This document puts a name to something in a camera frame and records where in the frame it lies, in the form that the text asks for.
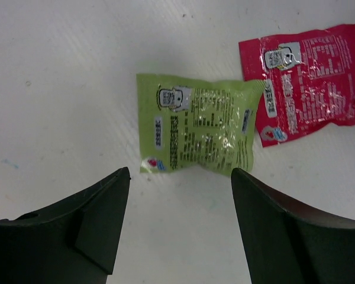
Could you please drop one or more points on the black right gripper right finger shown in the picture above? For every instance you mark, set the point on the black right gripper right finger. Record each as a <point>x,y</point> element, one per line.
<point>288,241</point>

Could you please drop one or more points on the red small snack packet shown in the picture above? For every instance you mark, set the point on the red small snack packet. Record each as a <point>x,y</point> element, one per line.
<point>309,78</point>

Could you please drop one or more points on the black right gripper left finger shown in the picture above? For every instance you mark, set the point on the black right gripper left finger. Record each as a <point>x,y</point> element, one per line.
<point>74,240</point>

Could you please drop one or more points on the green small snack packet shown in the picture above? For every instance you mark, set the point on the green small snack packet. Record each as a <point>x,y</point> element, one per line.
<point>186,122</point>

